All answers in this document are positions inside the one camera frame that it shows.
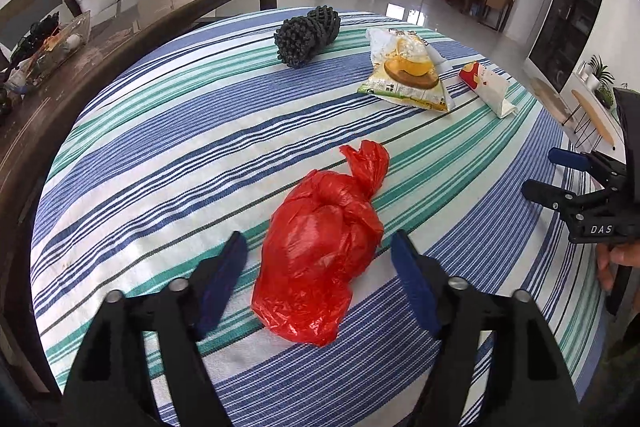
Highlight dark wooden coffee table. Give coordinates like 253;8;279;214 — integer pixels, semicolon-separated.
1;0;277;395

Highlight shiny red bag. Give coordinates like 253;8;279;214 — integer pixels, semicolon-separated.
252;140;390;347

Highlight clear glass tray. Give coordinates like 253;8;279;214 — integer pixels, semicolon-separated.
4;12;91;94

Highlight round wooden side table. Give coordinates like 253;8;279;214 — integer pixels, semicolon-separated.
570;90;616;150

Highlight black foam fruit net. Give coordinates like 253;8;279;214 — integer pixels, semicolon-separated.
273;5;341;68

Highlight white red paper wrapper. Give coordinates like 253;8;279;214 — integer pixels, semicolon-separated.
459;62;518;119

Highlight person's right hand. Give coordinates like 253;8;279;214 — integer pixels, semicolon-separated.
596;242;640;291

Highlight small white potted plant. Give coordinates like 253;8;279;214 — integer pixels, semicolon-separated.
580;55;614;93

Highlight yellow chip bag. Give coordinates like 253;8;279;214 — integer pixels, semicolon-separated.
357;27;452;113

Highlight wooden dining chair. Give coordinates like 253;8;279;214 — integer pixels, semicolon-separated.
480;0;513;30

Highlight striped blue green tablecloth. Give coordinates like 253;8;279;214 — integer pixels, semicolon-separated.
30;10;604;426

